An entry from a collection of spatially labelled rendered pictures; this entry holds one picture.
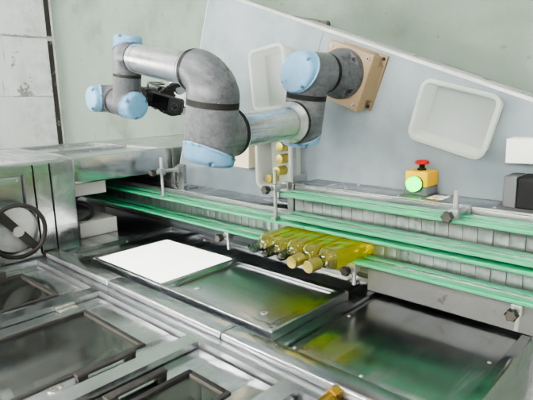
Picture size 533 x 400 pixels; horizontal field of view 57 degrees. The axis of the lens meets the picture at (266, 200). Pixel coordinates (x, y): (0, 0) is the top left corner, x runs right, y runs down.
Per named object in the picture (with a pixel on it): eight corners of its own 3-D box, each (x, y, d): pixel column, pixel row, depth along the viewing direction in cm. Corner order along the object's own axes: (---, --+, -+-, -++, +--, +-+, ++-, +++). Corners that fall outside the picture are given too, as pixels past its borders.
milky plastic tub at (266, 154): (271, 184, 189) (255, 187, 183) (270, 125, 185) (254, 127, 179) (306, 189, 178) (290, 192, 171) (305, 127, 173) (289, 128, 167)
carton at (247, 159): (240, 163, 200) (227, 164, 194) (240, 123, 196) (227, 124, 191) (262, 166, 192) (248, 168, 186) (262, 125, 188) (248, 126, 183)
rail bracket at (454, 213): (459, 212, 128) (437, 221, 118) (461, 184, 126) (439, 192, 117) (474, 213, 125) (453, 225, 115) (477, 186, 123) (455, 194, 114)
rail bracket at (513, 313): (517, 317, 122) (499, 336, 112) (519, 290, 121) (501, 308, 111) (534, 321, 119) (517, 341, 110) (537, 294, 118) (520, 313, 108)
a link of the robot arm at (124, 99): (125, 78, 126) (103, 74, 133) (124, 122, 129) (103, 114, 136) (151, 79, 132) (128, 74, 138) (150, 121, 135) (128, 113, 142)
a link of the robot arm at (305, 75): (343, 53, 137) (312, 50, 128) (335, 101, 141) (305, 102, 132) (310, 49, 145) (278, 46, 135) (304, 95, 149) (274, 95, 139)
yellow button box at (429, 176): (416, 190, 149) (404, 194, 143) (416, 165, 147) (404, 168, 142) (438, 192, 144) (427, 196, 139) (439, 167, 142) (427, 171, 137)
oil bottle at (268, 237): (299, 237, 167) (255, 252, 152) (298, 221, 166) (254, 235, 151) (312, 240, 163) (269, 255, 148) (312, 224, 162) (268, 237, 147)
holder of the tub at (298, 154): (272, 197, 191) (258, 200, 185) (270, 126, 185) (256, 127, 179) (307, 202, 179) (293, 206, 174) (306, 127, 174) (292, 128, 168)
